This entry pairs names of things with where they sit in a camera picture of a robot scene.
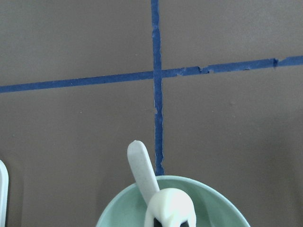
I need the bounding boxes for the light green bowl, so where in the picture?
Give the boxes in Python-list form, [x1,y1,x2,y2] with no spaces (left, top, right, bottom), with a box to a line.
[97,175,249,227]

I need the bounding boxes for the white plastic spoon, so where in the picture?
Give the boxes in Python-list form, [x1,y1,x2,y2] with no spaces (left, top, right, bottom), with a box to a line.
[127,140,160,205]

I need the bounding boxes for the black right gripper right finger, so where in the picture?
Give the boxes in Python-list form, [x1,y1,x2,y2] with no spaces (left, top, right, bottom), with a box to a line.
[180,220,189,227]

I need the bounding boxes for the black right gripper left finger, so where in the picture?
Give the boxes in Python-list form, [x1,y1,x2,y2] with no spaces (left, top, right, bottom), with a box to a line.
[153,218,162,227]

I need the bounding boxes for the white steamed bun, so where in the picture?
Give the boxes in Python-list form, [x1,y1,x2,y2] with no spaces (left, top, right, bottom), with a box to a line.
[144,188,196,227]

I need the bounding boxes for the white bear tray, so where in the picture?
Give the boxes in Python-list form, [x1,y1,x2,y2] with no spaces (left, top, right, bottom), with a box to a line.
[0,161,9,227]

